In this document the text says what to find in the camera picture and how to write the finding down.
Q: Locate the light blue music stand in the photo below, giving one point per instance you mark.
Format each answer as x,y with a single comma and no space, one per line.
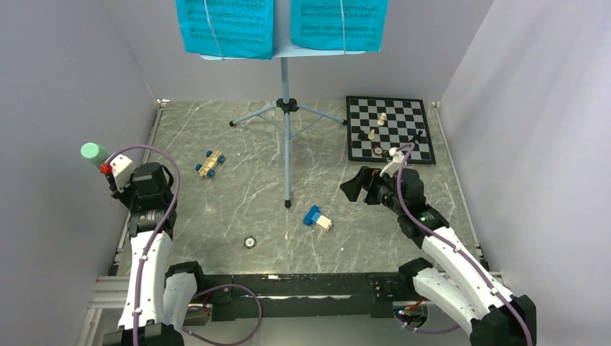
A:
283,51

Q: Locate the blue sheet music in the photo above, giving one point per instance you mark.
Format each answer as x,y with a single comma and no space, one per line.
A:
227,28
345,25

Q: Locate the cream chess piece standing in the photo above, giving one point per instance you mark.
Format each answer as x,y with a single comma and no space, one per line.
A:
382,120

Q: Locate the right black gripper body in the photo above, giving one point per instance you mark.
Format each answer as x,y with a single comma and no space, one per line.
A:
377,184

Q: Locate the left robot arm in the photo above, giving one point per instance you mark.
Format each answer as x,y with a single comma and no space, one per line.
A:
158,295

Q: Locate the black chess piece lying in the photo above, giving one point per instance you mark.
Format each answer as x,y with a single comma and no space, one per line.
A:
362,136

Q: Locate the blue white toy brick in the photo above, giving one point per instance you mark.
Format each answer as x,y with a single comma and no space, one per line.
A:
314,216

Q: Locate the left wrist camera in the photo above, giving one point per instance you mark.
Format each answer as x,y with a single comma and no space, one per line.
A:
118,171

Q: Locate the blue white poker chip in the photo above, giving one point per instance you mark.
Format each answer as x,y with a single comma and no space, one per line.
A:
250,242

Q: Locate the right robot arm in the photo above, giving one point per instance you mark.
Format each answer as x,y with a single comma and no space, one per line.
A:
487,311

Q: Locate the black base frame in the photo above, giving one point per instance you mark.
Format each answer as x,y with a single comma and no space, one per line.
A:
373,294

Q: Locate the left blue sheet music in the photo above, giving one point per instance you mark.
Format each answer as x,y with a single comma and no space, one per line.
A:
227,28

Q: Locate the black white chessboard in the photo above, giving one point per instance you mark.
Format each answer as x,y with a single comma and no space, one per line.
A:
405,118

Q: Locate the green toy microphone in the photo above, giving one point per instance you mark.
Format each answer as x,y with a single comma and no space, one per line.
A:
94,153

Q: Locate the beige toy cart blue wheels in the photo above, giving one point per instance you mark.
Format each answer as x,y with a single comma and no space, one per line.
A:
213,159

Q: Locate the right blue sheet music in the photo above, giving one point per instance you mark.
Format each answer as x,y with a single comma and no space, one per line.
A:
345,25

